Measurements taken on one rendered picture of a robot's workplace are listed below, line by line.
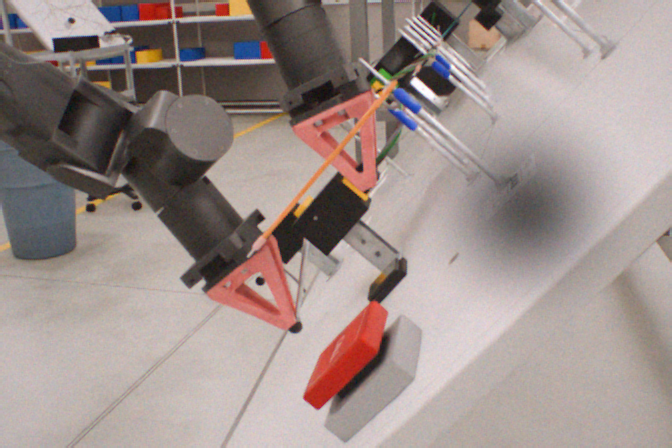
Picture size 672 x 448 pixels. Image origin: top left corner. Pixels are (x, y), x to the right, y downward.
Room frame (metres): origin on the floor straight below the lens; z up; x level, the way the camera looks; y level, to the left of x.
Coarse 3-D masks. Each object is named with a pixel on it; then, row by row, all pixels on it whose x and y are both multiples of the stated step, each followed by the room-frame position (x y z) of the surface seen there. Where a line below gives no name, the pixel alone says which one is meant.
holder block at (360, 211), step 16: (336, 176) 0.60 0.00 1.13; (320, 192) 0.59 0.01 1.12; (336, 192) 0.59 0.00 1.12; (320, 208) 0.59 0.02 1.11; (336, 208) 0.59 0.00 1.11; (352, 208) 0.59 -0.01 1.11; (368, 208) 0.58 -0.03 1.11; (304, 224) 0.59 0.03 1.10; (320, 224) 0.59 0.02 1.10; (336, 224) 0.59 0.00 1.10; (352, 224) 0.58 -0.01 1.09; (320, 240) 0.59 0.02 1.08; (336, 240) 0.58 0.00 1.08
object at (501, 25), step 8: (496, 8) 1.16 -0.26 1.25; (480, 16) 1.17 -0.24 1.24; (488, 16) 1.18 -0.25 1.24; (496, 16) 1.15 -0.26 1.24; (480, 24) 1.16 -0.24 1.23; (488, 24) 1.17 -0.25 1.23; (496, 24) 1.19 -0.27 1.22; (504, 24) 1.18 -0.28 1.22; (512, 24) 1.18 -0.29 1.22; (504, 32) 1.18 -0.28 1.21; (512, 32) 1.18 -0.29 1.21; (520, 32) 1.16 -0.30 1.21; (512, 40) 1.16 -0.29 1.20
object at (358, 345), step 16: (368, 304) 0.37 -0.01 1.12; (368, 320) 0.35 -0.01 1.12; (384, 320) 0.36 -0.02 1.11; (352, 336) 0.34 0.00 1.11; (368, 336) 0.33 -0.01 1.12; (336, 352) 0.35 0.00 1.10; (352, 352) 0.33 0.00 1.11; (368, 352) 0.32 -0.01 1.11; (320, 368) 0.35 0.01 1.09; (336, 368) 0.33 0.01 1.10; (352, 368) 0.33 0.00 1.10; (368, 368) 0.33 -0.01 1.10; (320, 384) 0.33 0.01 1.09; (336, 384) 0.33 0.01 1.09; (352, 384) 0.34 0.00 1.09; (304, 400) 0.33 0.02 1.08; (320, 400) 0.33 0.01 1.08
